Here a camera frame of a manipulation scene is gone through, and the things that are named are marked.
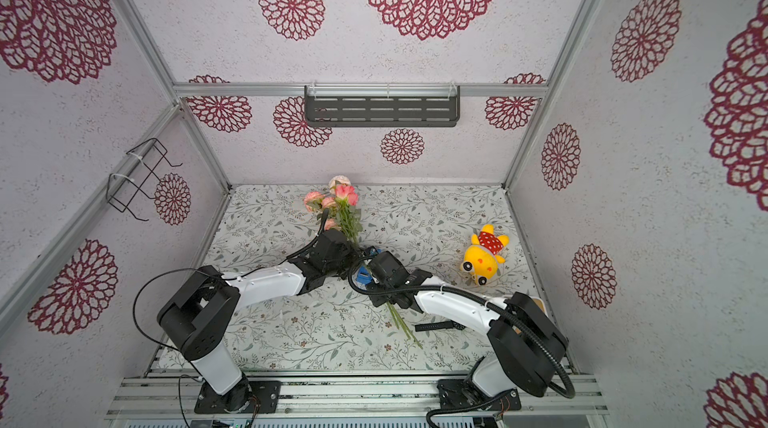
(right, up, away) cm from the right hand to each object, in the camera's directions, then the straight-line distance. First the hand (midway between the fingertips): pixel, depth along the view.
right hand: (371, 283), depth 85 cm
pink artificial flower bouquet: (-11, +23, +12) cm, 28 cm away
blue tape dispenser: (-2, +2, +3) cm, 4 cm away
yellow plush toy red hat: (+34, +7, +6) cm, 35 cm away
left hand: (0, +8, +4) cm, 9 cm away
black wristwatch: (+20, -12, 0) cm, 23 cm away
